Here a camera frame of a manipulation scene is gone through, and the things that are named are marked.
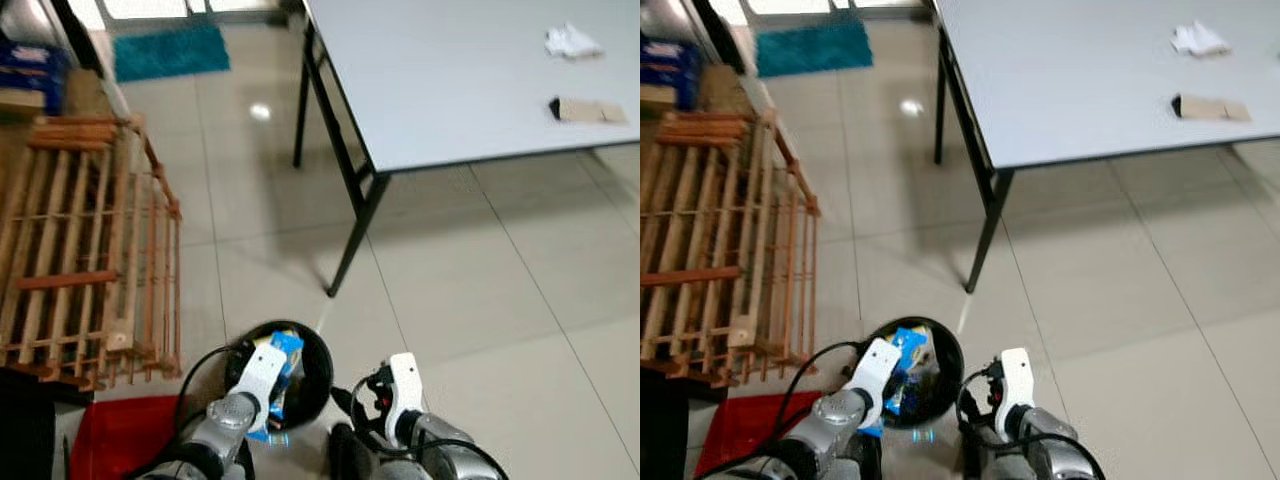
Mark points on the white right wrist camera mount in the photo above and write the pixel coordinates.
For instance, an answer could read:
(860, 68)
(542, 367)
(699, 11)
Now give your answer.
(1018, 385)
(405, 390)

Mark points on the black metal desk frame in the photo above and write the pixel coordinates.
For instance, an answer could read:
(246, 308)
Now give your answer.
(78, 35)
(720, 35)

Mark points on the round black rubbish bin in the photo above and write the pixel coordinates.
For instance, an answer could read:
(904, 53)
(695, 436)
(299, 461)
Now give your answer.
(945, 370)
(315, 375)

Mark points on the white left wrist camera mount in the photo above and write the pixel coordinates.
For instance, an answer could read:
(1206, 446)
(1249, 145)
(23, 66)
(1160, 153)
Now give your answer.
(875, 375)
(262, 380)

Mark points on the red plastic sheet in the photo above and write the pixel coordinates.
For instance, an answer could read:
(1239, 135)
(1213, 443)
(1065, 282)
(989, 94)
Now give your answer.
(125, 440)
(750, 430)

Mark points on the blue snack wrapper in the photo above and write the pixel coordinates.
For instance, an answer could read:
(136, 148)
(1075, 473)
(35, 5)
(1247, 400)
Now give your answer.
(912, 355)
(290, 355)

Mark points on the brown cardboard piece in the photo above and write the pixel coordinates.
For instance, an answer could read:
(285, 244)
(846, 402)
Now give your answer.
(592, 111)
(1215, 108)

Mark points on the wooden slatted rack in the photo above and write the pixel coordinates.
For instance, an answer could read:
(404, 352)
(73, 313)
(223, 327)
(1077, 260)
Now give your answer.
(90, 250)
(730, 245)

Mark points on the glass door with white frame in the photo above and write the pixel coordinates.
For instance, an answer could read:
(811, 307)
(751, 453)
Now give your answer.
(180, 10)
(830, 8)

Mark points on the white crumpled tissue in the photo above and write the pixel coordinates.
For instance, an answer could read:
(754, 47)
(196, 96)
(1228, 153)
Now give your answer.
(1200, 40)
(572, 42)

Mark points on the grey table with black legs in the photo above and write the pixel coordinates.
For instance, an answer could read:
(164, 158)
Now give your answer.
(460, 80)
(1100, 80)

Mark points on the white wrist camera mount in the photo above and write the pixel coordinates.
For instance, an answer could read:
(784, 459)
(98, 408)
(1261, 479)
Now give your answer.
(1018, 385)
(405, 390)
(875, 375)
(262, 380)

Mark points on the blue cardboard box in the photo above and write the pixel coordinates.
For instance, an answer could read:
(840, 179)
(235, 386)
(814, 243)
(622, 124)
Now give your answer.
(30, 75)
(668, 70)

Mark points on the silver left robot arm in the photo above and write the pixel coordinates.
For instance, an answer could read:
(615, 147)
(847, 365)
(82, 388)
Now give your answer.
(215, 430)
(830, 425)

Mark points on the teal floor mat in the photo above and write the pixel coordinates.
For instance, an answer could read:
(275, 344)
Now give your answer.
(170, 52)
(812, 48)

